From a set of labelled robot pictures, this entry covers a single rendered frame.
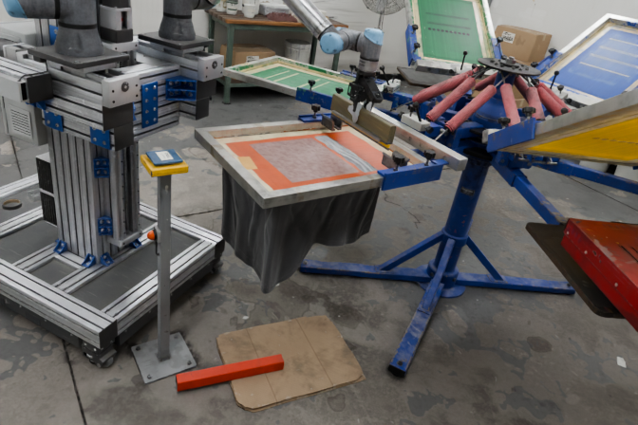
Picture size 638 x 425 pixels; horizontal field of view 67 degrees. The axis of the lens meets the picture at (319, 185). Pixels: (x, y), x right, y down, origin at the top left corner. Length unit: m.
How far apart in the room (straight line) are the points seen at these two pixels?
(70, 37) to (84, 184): 0.74
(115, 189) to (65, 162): 0.24
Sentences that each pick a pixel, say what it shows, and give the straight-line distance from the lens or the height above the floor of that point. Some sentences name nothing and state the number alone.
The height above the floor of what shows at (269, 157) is 0.96.
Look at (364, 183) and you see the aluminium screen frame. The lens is 1.71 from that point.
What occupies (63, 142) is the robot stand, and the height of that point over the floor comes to 0.80.
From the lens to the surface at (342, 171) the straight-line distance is 1.83.
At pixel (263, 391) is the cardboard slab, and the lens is 2.21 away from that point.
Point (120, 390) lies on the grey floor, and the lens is 2.26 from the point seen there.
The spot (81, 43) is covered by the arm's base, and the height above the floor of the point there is 1.30.
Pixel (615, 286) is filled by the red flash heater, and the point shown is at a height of 1.06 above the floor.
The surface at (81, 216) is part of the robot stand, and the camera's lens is 2.43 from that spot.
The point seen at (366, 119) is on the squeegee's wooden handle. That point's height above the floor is 1.12.
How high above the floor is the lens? 1.72
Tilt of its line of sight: 27 degrees down
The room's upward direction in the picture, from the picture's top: 9 degrees clockwise
